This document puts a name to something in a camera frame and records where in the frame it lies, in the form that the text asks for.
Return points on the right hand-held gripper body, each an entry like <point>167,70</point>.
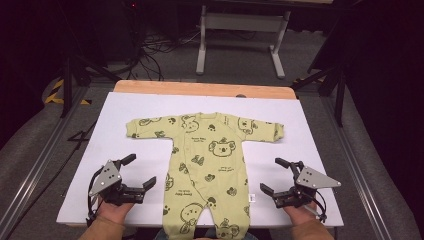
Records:
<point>310,180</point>

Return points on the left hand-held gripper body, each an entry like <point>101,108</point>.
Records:
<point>110,186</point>

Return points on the green koala print baby romper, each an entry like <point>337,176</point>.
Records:
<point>203,166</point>

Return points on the person's left hand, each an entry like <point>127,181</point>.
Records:
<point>113,211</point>

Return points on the person's right hand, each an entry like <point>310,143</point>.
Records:
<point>301,213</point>

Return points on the white board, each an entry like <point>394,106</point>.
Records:
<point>140,110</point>

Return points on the black tape floor mark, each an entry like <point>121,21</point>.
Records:
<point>80,136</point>

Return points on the black tripod stand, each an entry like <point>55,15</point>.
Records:
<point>340,96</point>
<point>67,83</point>

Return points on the yellow black hazard tape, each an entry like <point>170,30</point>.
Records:
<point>53,96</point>

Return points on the wooden table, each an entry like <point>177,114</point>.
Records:
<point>200,88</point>

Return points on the aluminium floor rail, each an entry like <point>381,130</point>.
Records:
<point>36,166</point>
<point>356,166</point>

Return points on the grey metal stand frame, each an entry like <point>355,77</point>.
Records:
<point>240,22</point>

